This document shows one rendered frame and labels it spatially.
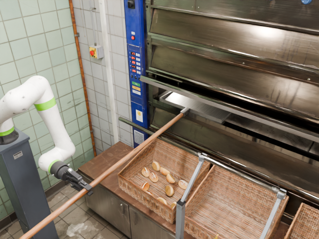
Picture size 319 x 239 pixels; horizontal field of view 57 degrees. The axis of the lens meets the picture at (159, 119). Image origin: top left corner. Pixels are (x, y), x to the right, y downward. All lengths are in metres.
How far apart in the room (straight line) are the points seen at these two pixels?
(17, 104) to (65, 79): 1.37
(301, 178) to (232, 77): 0.77
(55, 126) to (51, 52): 1.11
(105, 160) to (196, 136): 0.91
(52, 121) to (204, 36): 1.05
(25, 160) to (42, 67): 0.91
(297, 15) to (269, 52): 0.23
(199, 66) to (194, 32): 0.23
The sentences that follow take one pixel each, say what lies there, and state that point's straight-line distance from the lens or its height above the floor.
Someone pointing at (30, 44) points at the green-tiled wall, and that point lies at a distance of 2.64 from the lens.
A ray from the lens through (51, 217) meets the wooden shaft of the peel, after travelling 1.54.
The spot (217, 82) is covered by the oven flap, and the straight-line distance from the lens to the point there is 1.95.
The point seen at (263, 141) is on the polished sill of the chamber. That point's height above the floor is 1.17.
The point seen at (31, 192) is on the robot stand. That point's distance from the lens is 2.33.
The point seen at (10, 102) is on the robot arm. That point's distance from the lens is 1.58.
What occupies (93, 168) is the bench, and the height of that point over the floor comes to 0.58.
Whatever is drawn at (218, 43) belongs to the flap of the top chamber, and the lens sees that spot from 1.87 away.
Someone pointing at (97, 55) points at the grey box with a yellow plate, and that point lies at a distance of 2.60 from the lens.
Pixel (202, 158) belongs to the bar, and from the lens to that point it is 1.79.
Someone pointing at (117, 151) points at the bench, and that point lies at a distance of 2.80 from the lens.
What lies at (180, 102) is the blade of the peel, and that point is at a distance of 2.32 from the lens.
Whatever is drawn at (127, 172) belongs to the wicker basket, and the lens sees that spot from 2.41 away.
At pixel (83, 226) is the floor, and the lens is 3.00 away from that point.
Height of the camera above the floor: 2.31
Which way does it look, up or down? 32 degrees down
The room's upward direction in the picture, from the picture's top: 1 degrees counter-clockwise
